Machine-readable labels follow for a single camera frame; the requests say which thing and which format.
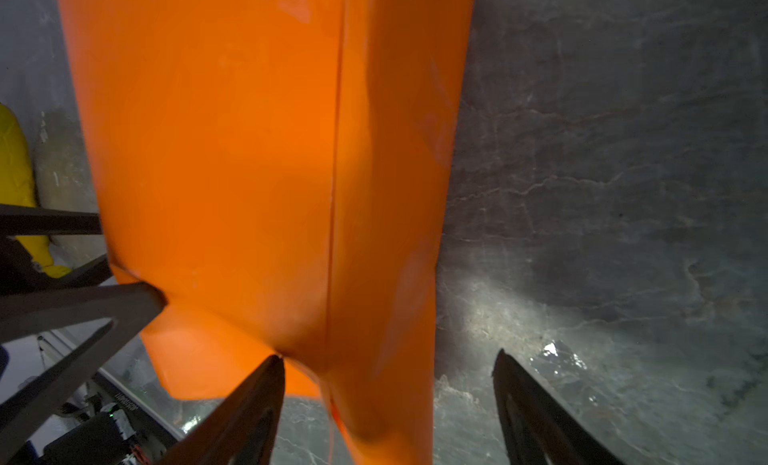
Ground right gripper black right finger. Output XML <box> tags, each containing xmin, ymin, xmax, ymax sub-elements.
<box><xmin>492</xmin><ymin>350</ymin><xmax>623</xmax><ymax>465</ymax></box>

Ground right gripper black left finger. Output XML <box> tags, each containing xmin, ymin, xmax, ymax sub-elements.
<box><xmin>161</xmin><ymin>355</ymin><xmax>285</xmax><ymax>465</ymax></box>

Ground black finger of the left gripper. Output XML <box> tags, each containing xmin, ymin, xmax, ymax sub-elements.
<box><xmin>1</xmin><ymin>204</ymin><xmax>112</xmax><ymax>295</ymax></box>
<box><xmin>1</xmin><ymin>283</ymin><xmax>167</xmax><ymax>459</ymax></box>

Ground yellow banana bunch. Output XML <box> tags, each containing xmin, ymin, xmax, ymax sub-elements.
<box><xmin>1</xmin><ymin>105</ymin><xmax>71</xmax><ymax>278</ymax></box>

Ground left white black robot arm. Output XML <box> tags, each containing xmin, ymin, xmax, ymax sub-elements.
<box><xmin>1</xmin><ymin>205</ymin><xmax>166</xmax><ymax>464</ymax></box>

